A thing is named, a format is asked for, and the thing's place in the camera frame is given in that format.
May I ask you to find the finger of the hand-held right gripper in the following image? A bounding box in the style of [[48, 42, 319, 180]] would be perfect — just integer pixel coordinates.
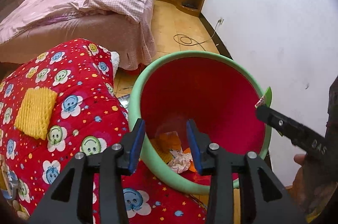
[[255, 105, 328, 156]]

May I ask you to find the orange foam net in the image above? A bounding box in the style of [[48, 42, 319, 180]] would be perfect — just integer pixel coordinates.
[[154, 131, 183, 163]]

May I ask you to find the wooden bed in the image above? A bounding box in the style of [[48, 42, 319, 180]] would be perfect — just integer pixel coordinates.
[[0, 0, 159, 71]]

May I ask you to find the red bin with green rim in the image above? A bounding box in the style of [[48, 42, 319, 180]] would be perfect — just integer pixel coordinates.
[[128, 51, 272, 195]]

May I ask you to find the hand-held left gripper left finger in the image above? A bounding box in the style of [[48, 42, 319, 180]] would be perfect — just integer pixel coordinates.
[[28, 119, 146, 224]]

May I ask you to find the coiled cable on floor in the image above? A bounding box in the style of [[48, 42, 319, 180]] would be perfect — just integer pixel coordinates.
[[173, 22, 221, 51]]

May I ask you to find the white plastic bag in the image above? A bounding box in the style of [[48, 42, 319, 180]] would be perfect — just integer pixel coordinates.
[[168, 152, 193, 174]]

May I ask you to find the pink checkered sheet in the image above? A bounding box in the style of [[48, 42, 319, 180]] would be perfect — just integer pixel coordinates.
[[88, 0, 151, 24]]

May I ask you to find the person's right hand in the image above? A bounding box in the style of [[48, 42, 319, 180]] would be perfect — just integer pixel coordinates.
[[292, 153, 329, 215]]

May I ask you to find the green wrapper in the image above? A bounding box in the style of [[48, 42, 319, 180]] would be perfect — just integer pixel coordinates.
[[254, 87, 273, 109]]

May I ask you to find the red flower-print blanket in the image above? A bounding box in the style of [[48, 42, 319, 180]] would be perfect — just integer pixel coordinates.
[[0, 38, 210, 224]]

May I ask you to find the yellow foam net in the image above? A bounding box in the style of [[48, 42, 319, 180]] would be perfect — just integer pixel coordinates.
[[14, 87, 58, 140]]

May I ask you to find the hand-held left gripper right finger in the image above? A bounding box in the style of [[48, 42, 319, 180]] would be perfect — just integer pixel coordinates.
[[186, 120, 307, 224]]

